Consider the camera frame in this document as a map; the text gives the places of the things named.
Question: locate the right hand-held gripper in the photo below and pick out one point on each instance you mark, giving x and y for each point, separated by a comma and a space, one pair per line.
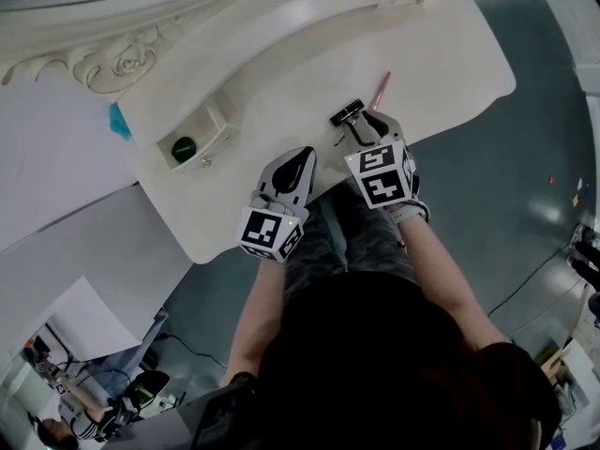
379, 176

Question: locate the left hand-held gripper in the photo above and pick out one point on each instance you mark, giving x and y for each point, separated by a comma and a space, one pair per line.
262, 232

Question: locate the black lipstick tube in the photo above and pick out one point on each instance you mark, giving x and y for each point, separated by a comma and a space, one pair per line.
347, 112

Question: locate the pink translucent lip gloss tube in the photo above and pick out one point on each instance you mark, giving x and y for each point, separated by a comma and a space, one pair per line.
380, 91

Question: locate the white ornate dressing table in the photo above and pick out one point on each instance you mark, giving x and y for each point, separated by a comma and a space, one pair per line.
422, 87

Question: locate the small white drawer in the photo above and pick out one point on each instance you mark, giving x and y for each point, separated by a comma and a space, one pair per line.
220, 120

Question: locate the green round jar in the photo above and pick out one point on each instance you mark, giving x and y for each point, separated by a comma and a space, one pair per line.
184, 149

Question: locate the person's left forearm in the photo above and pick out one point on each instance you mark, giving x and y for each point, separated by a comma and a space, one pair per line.
262, 312

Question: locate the person's right forearm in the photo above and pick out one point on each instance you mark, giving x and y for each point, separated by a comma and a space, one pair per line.
445, 279

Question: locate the person's camouflage trousers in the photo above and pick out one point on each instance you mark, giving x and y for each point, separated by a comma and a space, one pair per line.
375, 246

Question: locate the teal fluffy duster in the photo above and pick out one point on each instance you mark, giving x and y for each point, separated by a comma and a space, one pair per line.
117, 120

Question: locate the person's black shirt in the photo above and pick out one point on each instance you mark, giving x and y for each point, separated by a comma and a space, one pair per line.
375, 368

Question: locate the dark grey worn pack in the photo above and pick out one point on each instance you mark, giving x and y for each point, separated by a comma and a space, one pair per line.
220, 415

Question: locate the white cabinet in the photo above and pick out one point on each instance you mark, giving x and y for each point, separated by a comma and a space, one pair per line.
89, 321

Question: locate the brown cardboard box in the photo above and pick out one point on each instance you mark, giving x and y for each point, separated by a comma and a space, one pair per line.
558, 368

